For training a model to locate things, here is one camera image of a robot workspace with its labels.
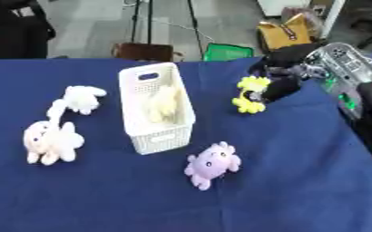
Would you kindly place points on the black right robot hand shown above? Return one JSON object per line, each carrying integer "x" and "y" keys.
{"x": 282, "y": 72}

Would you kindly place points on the yellow soft toy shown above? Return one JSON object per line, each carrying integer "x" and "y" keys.
{"x": 250, "y": 93}

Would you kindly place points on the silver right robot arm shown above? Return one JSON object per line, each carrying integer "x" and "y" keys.
{"x": 353, "y": 81}

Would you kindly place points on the brown box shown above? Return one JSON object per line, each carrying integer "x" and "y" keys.
{"x": 144, "y": 52}

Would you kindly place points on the yellow bag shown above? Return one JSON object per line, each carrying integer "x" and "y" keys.
{"x": 285, "y": 34}

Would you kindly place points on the green crate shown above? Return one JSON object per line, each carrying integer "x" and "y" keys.
{"x": 227, "y": 52}

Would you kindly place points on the purple soft toy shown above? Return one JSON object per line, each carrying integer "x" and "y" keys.
{"x": 211, "y": 164}

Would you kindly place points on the cream soft toy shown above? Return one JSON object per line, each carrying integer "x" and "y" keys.
{"x": 162, "y": 104}

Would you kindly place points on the white plastic basket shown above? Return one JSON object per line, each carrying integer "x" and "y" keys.
{"x": 155, "y": 120}

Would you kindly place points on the black tripod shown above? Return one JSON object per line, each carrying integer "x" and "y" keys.
{"x": 148, "y": 21}

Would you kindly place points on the white long soft toy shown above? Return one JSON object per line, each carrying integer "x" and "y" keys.
{"x": 78, "y": 99}

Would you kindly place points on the white pink soft toy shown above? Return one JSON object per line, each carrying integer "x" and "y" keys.
{"x": 51, "y": 142}

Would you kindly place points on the person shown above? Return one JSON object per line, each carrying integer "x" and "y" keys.
{"x": 14, "y": 28}

